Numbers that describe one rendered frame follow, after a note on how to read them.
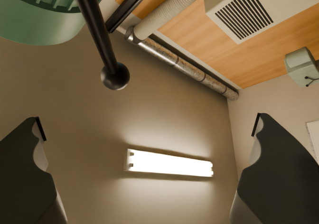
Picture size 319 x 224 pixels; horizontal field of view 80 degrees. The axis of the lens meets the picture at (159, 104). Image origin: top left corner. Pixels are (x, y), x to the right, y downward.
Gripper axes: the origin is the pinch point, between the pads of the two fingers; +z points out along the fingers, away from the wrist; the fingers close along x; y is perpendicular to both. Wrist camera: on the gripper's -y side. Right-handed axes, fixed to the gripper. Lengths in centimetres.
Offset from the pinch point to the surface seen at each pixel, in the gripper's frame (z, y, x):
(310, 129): 175, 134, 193
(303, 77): 169, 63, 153
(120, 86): 10.1, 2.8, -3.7
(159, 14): 173, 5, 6
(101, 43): 6.4, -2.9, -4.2
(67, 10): 14.1, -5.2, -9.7
